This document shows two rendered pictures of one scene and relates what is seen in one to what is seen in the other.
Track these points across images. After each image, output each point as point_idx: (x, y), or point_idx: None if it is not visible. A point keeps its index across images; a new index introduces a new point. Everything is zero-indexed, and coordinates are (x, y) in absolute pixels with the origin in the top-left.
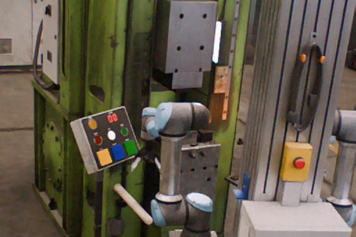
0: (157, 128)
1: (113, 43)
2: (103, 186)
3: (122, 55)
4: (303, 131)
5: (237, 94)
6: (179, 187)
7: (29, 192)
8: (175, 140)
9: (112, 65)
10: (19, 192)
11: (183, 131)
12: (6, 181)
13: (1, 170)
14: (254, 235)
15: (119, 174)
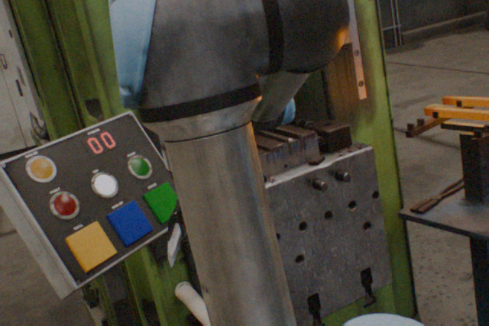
0: (120, 92)
1: None
2: (156, 295)
3: (104, 3)
4: None
5: (376, 42)
6: (293, 322)
7: (79, 311)
8: (217, 128)
9: (89, 32)
10: (62, 315)
11: (244, 78)
12: (44, 301)
13: (39, 284)
14: None
15: (178, 262)
